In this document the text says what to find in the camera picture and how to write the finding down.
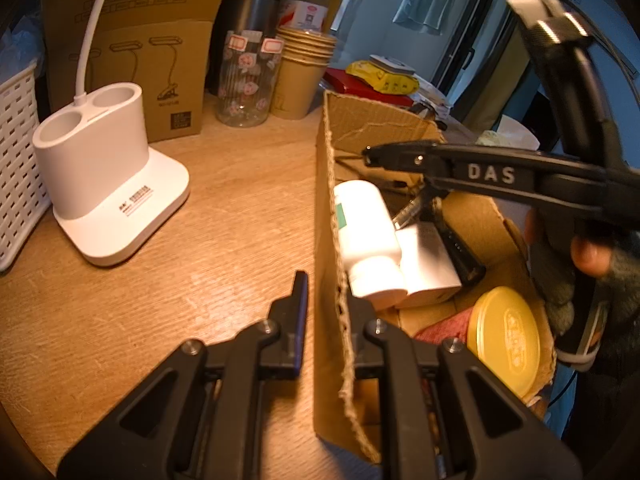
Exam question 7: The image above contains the white desk lamp base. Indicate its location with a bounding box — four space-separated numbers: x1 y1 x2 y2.
32 0 191 267

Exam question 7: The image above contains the pale green tissue pack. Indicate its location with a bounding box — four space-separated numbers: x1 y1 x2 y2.
475 115 541 151

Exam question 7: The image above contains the yellow wet wipes pack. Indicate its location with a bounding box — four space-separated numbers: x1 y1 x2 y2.
346 59 420 95

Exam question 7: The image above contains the black handheld device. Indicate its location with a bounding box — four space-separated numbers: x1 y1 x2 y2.
392 195 487 286

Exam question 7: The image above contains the olive curtain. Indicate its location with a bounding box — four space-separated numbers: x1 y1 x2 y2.
460 0 551 131

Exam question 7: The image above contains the white bottle with green label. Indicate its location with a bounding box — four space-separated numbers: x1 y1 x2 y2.
332 180 408 298

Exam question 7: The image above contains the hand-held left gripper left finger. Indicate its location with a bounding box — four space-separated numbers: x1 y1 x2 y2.
56 270 309 480

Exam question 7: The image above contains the black door frame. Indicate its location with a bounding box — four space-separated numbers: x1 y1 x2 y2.
435 0 516 96

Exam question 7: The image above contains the person's right hand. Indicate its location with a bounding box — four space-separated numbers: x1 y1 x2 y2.
522 207 640 356

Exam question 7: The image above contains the white rectangular adapter box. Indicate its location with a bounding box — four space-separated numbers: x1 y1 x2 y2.
395 222 463 309

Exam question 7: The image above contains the red jar with yellow lid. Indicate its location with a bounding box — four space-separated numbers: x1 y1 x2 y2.
415 286 542 400

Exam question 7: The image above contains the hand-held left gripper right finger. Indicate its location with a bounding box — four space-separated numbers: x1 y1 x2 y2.
345 296 583 480

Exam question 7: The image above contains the brown lamp packaging box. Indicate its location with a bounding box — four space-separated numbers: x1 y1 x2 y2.
47 20 213 143

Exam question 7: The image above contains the red flat box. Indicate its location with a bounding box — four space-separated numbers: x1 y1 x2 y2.
322 67 416 108

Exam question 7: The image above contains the torn brown cardboard box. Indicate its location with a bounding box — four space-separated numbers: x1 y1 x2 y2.
313 90 557 463

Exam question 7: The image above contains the stack of brown paper cups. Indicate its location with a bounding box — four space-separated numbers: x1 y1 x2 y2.
270 26 338 121

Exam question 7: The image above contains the large printed brown cardboard box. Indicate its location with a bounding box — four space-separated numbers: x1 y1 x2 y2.
40 0 237 96

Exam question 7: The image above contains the floral glass jar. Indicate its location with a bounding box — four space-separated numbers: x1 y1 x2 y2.
216 30 283 127

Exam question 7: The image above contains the blue plastic bag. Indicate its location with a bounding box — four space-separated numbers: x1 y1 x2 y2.
0 25 43 86

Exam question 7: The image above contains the person's right forearm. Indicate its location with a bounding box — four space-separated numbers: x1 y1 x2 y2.
560 350 640 461

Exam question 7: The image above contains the white plastic lattice basket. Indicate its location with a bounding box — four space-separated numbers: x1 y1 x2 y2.
0 57 53 273

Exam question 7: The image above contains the steel tumbler with black lid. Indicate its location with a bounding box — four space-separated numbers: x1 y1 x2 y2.
210 0 281 98

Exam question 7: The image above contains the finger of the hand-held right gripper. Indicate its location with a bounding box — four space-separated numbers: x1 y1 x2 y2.
361 139 543 196

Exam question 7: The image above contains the pile of white papers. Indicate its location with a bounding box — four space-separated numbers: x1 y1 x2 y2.
410 77 453 116

